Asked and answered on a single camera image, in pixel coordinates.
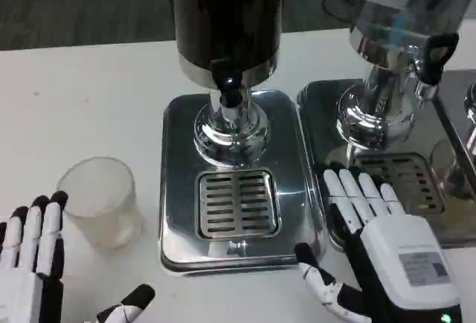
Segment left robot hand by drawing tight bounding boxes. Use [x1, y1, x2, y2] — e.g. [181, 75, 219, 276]
[0, 190, 156, 323]

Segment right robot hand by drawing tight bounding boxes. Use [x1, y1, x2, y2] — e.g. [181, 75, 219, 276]
[294, 168, 463, 323]

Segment clear ribbed glass cup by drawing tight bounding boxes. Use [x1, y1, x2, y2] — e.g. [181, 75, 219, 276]
[56, 156, 144, 252]

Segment steel drip tray with grid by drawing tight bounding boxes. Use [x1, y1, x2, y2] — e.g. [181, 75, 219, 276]
[159, 92, 327, 274]
[297, 79, 476, 250]

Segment steel drink dispenser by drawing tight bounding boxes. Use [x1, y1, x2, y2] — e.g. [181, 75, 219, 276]
[336, 0, 476, 151]

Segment black dispenser tap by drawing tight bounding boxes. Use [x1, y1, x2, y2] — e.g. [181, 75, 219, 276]
[210, 58, 245, 108]

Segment dark drink dispenser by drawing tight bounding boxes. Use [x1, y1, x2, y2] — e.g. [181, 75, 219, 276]
[169, 0, 286, 161]

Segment black tap lever handle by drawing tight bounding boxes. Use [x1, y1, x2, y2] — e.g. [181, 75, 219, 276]
[422, 32, 460, 86]

